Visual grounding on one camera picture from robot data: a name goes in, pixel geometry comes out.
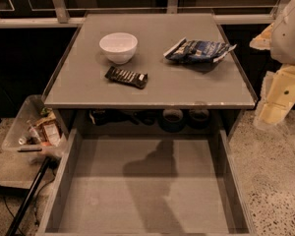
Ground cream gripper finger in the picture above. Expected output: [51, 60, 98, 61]
[249, 24, 273, 50]
[254, 64, 295, 126]

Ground blue chip bag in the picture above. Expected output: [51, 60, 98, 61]
[163, 38, 237, 64]

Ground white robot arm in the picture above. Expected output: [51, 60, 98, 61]
[250, 0, 295, 127]

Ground grey cabinet with top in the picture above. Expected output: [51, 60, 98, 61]
[41, 13, 259, 143]

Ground open grey top drawer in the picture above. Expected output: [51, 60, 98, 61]
[35, 130, 257, 236]

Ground dark tape roll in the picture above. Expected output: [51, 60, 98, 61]
[187, 109, 210, 129]

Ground blue tape roll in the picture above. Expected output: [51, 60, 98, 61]
[158, 109, 186, 133]

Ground black snack bar wrapper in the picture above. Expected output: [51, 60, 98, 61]
[105, 66, 148, 89]

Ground white ceramic bowl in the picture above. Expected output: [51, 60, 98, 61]
[99, 32, 138, 64]

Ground black items inside cabinet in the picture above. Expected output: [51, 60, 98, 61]
[88, 109, 157, 126]

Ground snack packets in bin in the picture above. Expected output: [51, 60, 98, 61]
[19, 107, 62, 147]

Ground black pole stand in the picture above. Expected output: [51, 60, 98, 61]
[5, 157, 51, 236]

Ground clear plastic storage bin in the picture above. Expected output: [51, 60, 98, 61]
[2, 94, 67, 162]

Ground metal window frame rail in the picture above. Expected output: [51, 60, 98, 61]
[0, 0, 290, 29]

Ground black floor cable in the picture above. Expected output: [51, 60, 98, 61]
[0, 165, 24, 236]

